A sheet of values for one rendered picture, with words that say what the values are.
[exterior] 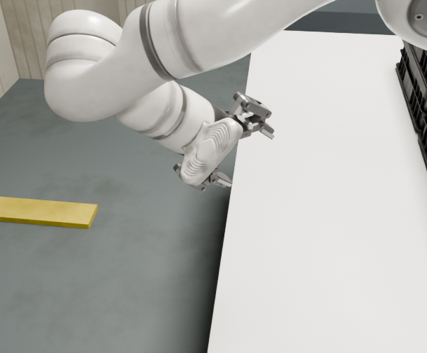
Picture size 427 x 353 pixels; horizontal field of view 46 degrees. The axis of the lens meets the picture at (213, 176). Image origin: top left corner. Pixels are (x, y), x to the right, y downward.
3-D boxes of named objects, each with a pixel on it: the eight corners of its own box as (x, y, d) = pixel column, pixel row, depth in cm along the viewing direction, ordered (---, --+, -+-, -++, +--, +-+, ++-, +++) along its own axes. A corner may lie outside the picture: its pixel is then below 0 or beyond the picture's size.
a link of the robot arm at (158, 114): (139, 78, 61) (139, 146, 58) (34, 15, 49) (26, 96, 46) (186, 59, 58) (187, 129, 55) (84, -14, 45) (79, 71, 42)
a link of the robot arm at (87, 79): (24, 110, 45) (158, 71, 39) (32, 26, 48) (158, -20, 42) (76, 137, 51) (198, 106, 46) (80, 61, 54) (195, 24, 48)
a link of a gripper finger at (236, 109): (225, 127, 64) (234, 133, 66) (249, 99, 63) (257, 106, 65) (214, 117, 65) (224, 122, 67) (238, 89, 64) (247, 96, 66)
